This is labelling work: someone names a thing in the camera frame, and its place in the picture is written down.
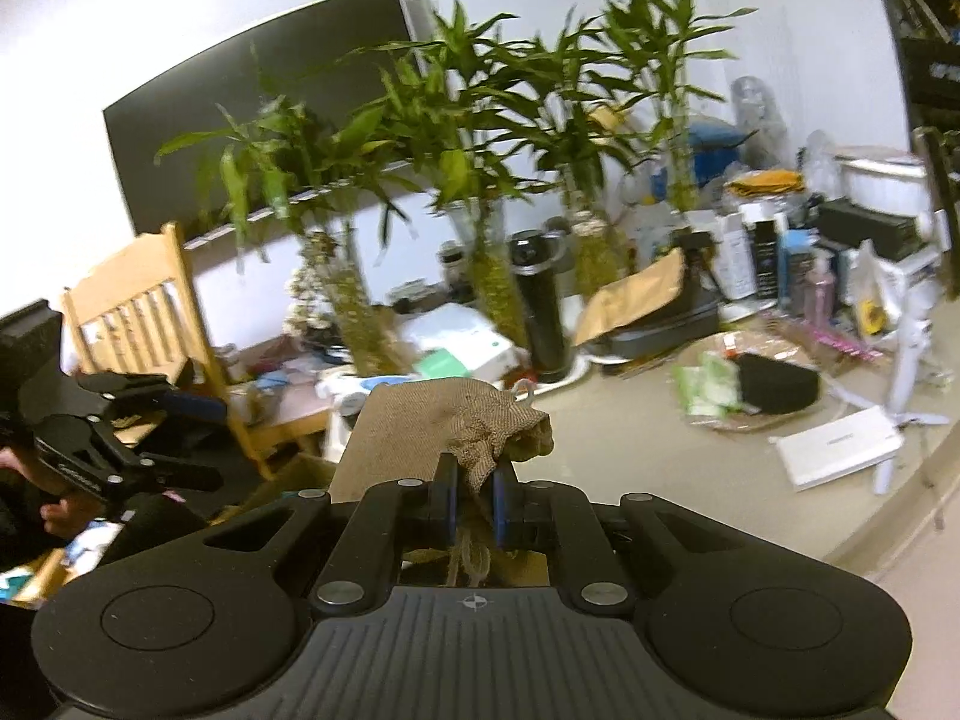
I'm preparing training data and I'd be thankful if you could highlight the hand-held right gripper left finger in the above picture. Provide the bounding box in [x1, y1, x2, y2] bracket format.
[150, 452, 460, 620]

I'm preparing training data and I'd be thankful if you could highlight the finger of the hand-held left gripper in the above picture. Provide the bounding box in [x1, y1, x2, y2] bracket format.
[79, 371, 227, 425]
[112, 450, 224, 500]

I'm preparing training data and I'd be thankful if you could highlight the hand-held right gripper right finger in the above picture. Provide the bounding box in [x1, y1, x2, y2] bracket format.
[493, 461, 818, 616]

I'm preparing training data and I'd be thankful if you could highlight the burlap drawstring pouch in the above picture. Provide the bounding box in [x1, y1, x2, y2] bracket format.
[330, 379, 554, 592]

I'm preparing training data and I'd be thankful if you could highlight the brown cardboard box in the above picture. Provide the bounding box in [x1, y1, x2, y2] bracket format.
[0, 452, 552, 608]

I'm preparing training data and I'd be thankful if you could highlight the black soft pouch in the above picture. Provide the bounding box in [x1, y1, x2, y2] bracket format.
[735, 352, 822, 413]

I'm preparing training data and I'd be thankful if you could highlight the person's left hand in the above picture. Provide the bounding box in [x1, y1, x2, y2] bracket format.
[0, 444, 98, 541]

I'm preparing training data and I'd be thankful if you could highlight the wooden chair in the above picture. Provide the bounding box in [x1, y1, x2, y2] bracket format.
[60, 223, 335, 481]

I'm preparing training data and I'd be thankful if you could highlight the white tray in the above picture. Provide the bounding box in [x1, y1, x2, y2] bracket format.
[517, 356, 601, 391]

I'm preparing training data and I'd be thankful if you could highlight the white tissue packet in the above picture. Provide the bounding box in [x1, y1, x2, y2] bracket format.
[401, 304, 518, 376]

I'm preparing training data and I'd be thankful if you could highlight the lucky bamboo in glass vase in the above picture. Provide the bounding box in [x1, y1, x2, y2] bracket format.
[600, 0, 758, 215]
[525, 7, 653, 297]
[154, 94, 406, 376]
[375, 0, 530, 350]

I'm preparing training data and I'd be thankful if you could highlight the black thermos bottle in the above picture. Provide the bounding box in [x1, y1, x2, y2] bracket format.
[508, 231, 572, 383]

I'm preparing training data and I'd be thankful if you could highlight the green white packet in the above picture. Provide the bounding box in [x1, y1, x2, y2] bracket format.
[697, 354, 743, 413]
[671, 364, 713, 417]

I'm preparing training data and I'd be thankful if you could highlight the black zip case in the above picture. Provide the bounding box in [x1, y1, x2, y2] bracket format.
[596, 270, 725, 361]

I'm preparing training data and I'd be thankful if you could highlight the brown paper envelope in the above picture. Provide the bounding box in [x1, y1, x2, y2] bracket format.
[574, 247, 687, 346]

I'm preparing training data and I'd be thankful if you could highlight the wicker tray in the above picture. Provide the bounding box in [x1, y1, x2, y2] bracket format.
[671, 330, 830, 432]

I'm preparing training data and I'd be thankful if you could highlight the white flat box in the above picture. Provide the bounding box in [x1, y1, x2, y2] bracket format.
[774, 405, 905, 492]

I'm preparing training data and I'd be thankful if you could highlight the white carton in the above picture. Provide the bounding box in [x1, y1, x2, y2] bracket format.
[712, 210, 758, 301]

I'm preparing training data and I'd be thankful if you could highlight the black carton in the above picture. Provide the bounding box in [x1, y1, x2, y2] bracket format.
[750, 217, 785, 301]

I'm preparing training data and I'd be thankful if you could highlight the blue carton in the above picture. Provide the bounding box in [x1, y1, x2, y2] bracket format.
[776, 229, 818, 312]

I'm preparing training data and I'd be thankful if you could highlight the pink comb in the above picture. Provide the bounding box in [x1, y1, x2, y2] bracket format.
[814, 334, 886, 362]

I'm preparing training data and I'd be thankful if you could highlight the pink soap bottle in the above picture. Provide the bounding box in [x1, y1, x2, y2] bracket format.
[806, 251, 837, 327]

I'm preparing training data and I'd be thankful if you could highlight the yellow cloth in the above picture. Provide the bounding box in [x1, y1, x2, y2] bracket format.
[731, 171, 807, 200]

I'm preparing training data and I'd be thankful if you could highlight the white plastic bag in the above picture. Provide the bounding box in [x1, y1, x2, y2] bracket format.
[847, 240, 908, 338]

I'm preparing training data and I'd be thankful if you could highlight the white handheld gimbal tripod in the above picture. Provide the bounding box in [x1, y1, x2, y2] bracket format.
[825, 255, 953, 496]

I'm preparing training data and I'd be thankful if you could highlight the long black box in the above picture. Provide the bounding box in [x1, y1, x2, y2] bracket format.
[817, 199, 920, 263]

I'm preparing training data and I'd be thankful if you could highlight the foil food container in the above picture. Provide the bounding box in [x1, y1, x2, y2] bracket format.
[836, 154, 931, 215]

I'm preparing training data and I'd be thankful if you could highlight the dark metal shelf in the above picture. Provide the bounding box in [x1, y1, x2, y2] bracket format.
[874, 0, 960, 136]

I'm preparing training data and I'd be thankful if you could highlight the black cable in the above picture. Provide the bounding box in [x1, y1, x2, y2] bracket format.
[904, 420, 944, 535]

